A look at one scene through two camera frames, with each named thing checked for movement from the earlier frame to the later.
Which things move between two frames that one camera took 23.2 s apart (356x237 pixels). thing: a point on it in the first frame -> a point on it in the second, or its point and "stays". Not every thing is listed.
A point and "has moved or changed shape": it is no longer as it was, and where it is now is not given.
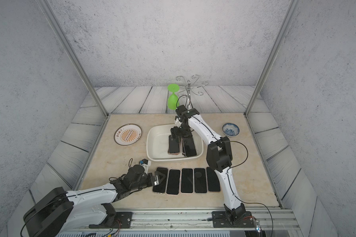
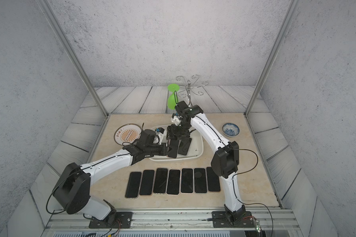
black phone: x=213 y=181 stays
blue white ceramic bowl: x=230 y=130 stays
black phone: x=187 y=181 stays
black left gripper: x=151 y=183 -> x=164 y=151
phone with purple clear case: x=188 y=146 -> x=173 y=143
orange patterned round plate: x=127 y=134 stays
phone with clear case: x=174 y=145 has moved or changed shape
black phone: x=200 y=181 stays
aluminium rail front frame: x=275 y=222 stays
